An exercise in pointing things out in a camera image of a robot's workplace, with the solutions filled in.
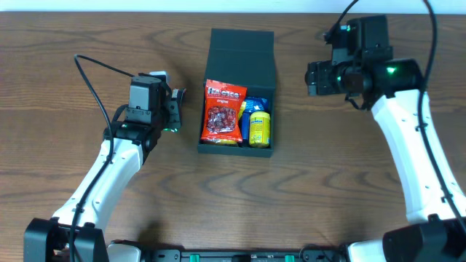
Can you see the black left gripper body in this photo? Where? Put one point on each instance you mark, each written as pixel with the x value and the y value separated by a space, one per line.
pixel 175 110

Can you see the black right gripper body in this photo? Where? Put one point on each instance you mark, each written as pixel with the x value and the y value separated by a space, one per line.
pixel 313 78

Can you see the green chocolate bar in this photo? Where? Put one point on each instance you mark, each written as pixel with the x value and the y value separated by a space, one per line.
pixel 176 109

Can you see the red candy bag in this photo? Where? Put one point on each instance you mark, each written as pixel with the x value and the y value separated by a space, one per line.
pixel 215 90

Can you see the blue snack bar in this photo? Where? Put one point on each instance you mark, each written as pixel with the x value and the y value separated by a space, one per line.
pixel 254 104

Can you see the yellow plastic bottle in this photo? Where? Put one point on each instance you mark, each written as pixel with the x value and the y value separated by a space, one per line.
pixel 259 131

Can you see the dark green box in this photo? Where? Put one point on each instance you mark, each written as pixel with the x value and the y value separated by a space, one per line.
pixel 244 58

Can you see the yellow candy bag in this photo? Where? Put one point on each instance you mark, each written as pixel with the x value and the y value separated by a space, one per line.
pixel 227 140

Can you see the blue eclipse mint tin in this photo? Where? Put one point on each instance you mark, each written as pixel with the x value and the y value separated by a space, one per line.
pixel 245 126

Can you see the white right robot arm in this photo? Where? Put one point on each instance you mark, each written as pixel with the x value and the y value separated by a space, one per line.
pixel 362 64

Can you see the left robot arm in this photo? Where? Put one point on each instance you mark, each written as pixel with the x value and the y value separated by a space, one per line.
pixel 75 232

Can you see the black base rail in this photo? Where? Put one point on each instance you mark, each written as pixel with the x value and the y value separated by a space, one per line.
pixel 236 255

